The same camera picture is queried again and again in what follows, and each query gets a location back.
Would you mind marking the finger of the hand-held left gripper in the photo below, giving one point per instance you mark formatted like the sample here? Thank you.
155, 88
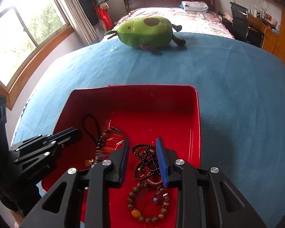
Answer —
71, 137
66, 131

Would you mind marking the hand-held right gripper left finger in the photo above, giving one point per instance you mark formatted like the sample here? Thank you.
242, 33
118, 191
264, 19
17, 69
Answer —
123, 161

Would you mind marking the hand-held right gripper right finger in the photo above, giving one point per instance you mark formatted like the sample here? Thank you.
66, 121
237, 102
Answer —
162, 161

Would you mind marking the red box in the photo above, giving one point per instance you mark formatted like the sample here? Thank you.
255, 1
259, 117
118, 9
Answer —
144, 114

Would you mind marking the white sheer curtain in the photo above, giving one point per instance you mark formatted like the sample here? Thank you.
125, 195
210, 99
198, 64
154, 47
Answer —
78, 14

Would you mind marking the red bag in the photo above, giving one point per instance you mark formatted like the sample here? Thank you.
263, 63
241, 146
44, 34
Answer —
104, 16

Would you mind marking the green avocado plush toy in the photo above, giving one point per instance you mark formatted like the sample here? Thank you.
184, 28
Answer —
142, 33

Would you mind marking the coat rack with clothes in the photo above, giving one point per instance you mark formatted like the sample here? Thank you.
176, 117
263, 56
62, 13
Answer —
89, 7

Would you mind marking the pink floral bed sheet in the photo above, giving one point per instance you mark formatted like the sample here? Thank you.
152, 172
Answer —
197, 21

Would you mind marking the pink plush toy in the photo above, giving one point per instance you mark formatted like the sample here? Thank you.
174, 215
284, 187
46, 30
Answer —
227, 16

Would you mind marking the folded grey blanket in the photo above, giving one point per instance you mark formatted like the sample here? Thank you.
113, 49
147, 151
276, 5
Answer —
194, 6

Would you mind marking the wooden desk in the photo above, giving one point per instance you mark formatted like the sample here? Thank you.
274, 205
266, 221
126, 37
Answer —
263, 35

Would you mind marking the black office chair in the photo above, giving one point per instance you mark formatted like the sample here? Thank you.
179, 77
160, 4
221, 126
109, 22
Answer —
238, 19

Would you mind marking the large wooden frame window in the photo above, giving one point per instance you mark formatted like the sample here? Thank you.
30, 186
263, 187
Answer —
26, 33

